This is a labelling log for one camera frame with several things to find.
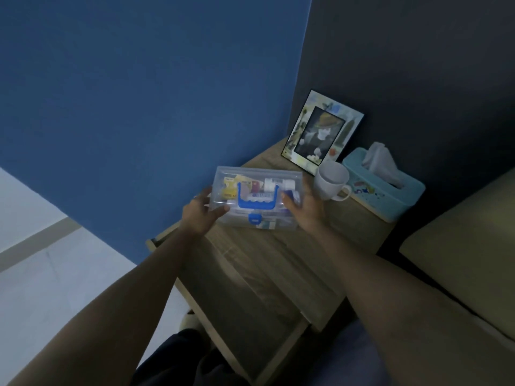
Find person's right hand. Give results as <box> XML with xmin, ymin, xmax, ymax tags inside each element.
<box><xmin>281</xmin><ymin>180</ymin><xmax>328</xmax><ymax>234</ymax></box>

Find person's left hand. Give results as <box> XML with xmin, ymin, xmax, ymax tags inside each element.
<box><xmin>179</xmin><ymin>186</ymin><xmax>231</xmax><ymax>239</ymax></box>

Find clear medicine box blue handle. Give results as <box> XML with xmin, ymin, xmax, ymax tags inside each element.
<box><xmin>209</xmin><ymin>166</ymin><xmax>303</xmax><ymax>232</ymax></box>

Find person's right forearm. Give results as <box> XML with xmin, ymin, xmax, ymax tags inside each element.
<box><xmin>304</xmin><ymin>226</ymin><xmax>515</xmax><ymax>386</ymax></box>

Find person's left forearm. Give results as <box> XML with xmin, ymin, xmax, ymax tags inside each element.
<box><xmin>7</xmin><ymin>227</ymin><xmax>204</xmax><ymax>386</ymax></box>

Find white medicine bottle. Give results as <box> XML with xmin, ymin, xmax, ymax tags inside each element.
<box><xmin>263</xmin><ymin>177</ymin><xmax>297</xmax><ymax>192</ymax></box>

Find yellow medicine packet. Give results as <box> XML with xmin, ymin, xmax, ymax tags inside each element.
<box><xmin>223</xmin><ymin>176</ymin><xmax>252</xmax><ymax>200</ymax></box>

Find white mug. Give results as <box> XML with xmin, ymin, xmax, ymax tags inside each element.
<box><xmin>313</xmin><ymin>161</ymin><xmax>352</xmax><ymax>202</ymax></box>

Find wooden nightstand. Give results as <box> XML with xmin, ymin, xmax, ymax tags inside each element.
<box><xmin>146</xmin><ymin>136</ymin><xmax>398</xmax><ymax>386</ymax></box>

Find wooden nightstand drawer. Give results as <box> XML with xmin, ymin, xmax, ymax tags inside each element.
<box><xmin>146</xmin><ymin>221</ymin><xmax>311</xmax><ymax>386</ymax></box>

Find teal tissue box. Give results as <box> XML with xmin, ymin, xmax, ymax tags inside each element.
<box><xmin>342</xmin><ymin>147</ymin><xmax>426</xmax><ymax>224</ymax></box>

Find white tissue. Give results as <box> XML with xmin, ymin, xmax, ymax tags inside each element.
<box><xmin>361</xmin><ymin>142</ymin><xmax>405</xmax><ymax>189</ymax></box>

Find person's dark trousers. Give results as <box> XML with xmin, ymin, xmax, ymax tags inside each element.
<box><xmin>131</xmin><ymin>328</ymin><xmax>251</xmax><ymax>386</ymax></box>

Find floral picture frame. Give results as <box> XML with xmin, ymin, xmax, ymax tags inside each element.
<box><xmin>281</xmin><ymin>90</ymin><xmax>365</xmax><ymax>176</ymax></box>

